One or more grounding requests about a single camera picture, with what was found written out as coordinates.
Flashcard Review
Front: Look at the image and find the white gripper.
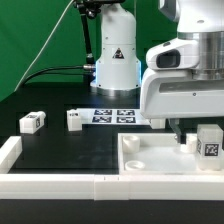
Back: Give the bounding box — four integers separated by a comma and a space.
140, 69, 224, 144

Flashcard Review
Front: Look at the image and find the white square tabletop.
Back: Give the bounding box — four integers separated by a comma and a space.
118, 133, 224, 175

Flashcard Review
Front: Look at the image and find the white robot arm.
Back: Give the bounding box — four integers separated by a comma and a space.
91, 0, 224, 134

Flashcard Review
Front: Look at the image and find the white fiducial marker sheet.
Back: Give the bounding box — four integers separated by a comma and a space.
68, 107, 151, 126

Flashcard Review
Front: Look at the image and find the white U-shaped fence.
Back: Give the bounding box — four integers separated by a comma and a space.
0, 136, 224, 200

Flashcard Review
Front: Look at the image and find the black cable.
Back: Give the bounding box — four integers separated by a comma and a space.
20, 65, 98, 87

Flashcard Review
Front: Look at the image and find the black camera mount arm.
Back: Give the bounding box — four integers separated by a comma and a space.
73, 0, 100, 71

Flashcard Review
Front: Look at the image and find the white cable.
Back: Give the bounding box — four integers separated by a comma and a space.
13, 0, 75, 93

